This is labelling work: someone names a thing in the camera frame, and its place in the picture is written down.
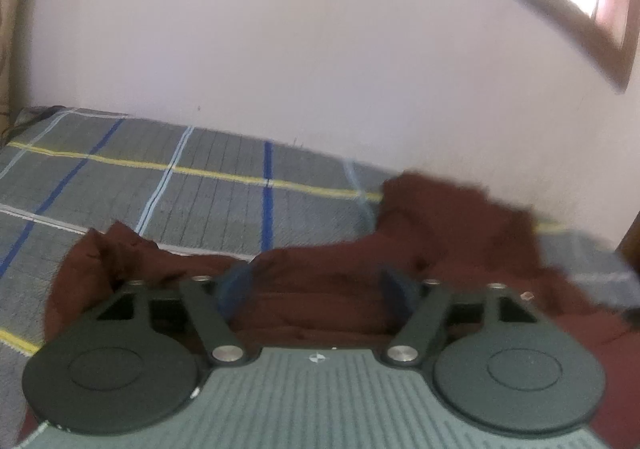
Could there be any maroon puffer jacket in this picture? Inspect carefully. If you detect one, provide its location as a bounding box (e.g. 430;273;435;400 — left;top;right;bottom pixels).
14;170;640;449

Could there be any grey plaid bed sheet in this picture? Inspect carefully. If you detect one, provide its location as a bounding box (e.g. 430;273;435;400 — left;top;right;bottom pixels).
0;106;637;445

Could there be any floral beige curtain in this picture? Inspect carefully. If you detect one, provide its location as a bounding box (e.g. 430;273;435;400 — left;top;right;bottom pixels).
0;0;39;148

